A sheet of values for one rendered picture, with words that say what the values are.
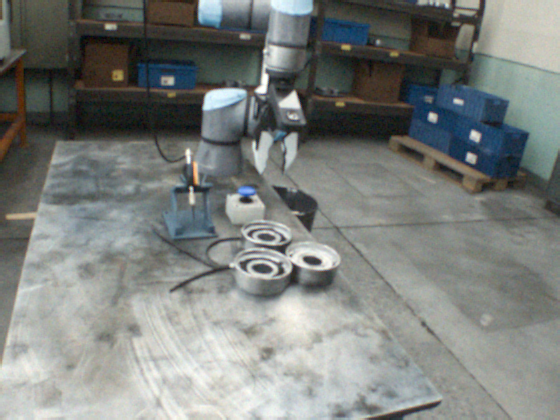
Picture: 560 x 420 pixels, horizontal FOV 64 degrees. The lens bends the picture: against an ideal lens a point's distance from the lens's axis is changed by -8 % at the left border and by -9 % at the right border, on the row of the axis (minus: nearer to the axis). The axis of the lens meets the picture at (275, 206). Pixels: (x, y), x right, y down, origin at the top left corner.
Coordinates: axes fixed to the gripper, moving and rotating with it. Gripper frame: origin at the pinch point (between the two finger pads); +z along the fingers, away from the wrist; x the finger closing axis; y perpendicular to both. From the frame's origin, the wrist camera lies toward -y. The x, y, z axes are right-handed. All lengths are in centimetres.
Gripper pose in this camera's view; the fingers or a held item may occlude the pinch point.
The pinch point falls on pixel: (274, 169)
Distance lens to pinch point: 97.6
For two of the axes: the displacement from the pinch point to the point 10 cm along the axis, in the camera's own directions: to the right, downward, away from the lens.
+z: -1.2, 9.1, 4.0
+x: -9.4, 0.2, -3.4
